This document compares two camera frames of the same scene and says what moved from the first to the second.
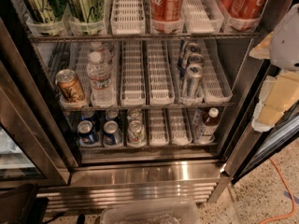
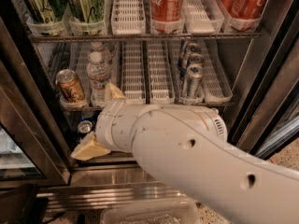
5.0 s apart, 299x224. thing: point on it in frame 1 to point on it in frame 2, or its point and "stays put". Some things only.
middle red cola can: [166, 3] stays put
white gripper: [286, 44] to [103, 125]
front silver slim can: [193, 75] stays put
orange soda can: [69, 86] stays put
